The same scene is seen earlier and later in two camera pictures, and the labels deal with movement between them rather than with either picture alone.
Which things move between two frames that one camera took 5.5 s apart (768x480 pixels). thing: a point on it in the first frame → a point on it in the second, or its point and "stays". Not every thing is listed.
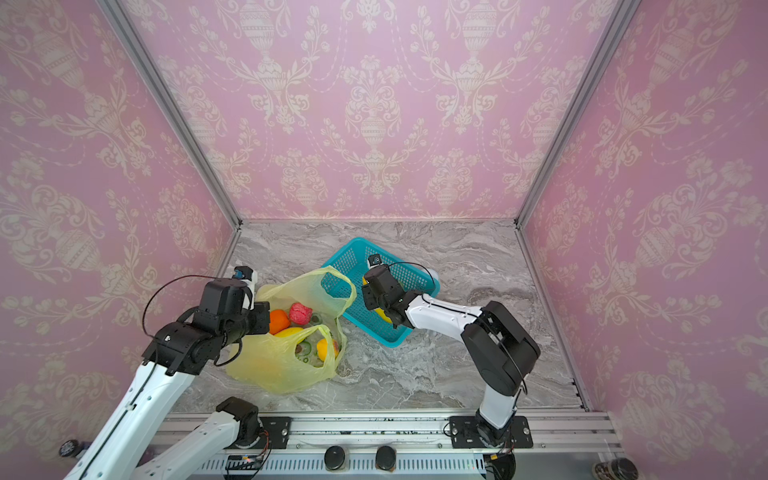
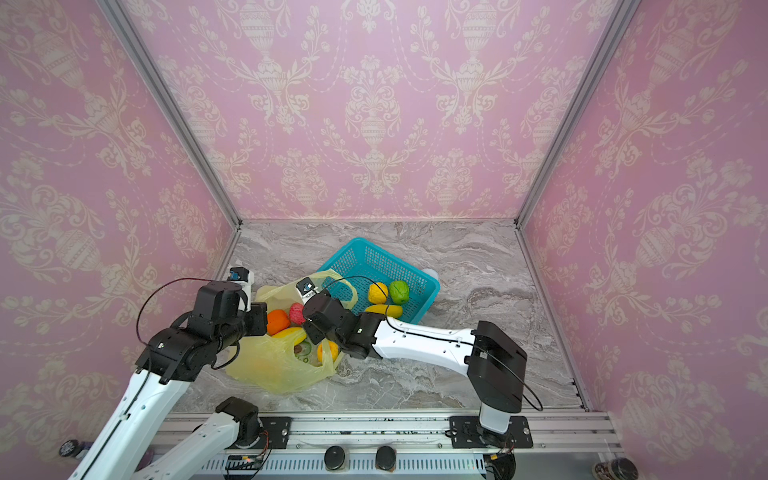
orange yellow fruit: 322,349 stays
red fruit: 300,314 stays
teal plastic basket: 352,259 stays
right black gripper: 374,293 → 315,313
